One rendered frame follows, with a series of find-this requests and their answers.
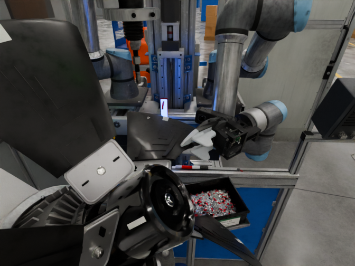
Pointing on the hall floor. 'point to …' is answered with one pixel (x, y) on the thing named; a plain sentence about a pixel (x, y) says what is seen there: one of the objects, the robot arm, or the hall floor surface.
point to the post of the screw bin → (190, 252)
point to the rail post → (273, 222)
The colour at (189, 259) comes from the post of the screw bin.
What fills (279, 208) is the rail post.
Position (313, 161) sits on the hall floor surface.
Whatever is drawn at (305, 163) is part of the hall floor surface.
